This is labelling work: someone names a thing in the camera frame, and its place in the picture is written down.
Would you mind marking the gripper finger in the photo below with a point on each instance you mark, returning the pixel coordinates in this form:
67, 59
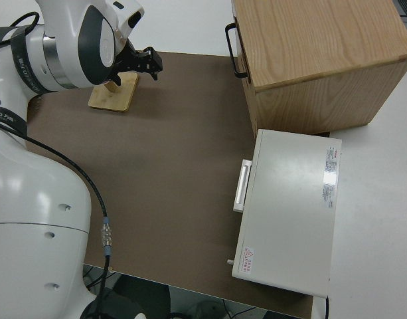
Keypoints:
115, 79
154, 63

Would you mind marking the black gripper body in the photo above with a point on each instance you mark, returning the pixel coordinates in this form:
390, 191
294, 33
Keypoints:
131, 61

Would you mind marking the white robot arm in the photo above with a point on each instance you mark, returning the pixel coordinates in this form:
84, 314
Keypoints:
40, 199

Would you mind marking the wooden mug stand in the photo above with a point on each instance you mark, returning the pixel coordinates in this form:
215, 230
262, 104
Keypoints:
117, 99

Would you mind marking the wooden drawer cabinet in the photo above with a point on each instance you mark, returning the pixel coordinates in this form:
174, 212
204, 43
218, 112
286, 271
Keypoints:
322, 50

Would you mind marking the white box appliance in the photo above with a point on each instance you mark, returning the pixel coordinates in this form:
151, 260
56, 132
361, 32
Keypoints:
289, 216

